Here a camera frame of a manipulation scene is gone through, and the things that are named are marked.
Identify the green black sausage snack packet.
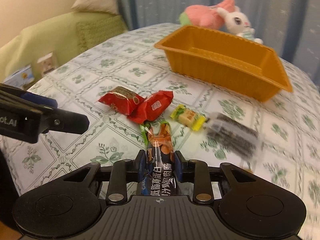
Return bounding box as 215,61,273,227
139,121,178,196

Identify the red snack packet brown label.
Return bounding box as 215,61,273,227
98,86,145,115

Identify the red gold candy packet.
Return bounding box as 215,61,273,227
127,90,174,124

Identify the blue white box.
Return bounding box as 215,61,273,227
3,64,35,90

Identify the beige small box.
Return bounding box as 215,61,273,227
37,52,59,77

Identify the yellow green candy packet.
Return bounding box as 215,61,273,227
170,104,206,131

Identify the clear packet black seaweed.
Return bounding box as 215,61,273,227
204,112,262,161

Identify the green sofa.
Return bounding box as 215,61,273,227
1,12,120,81

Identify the green zigzag cushion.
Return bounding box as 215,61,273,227
76,16,127,53

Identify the floral checked tablecloth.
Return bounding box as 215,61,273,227
1,23,319,239

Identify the beige pillow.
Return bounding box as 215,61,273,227
71,0,119,15

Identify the orange plastic tray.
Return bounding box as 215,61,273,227
155,25,293,102

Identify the pink starfish plush toy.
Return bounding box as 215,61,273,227
179,0,235,30

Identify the white bunny plush toy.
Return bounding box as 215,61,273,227
217,6,263,44

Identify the blue starry curtain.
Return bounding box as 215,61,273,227
117,0,319,85

